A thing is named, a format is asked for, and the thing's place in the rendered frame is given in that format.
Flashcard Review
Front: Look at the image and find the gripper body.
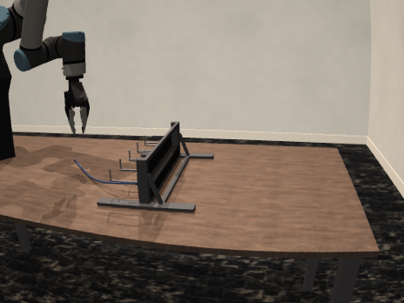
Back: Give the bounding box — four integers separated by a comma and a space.
64, 74, 84, 109

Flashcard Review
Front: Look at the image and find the dark grey metal rack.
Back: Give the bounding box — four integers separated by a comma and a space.
97, 122, 214, 212

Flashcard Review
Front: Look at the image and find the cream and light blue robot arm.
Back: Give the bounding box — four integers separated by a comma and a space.
0, 0, 88, 107

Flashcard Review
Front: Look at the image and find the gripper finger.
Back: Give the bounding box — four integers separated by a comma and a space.
80, 102, 90, 134
64, 101, 76, 134

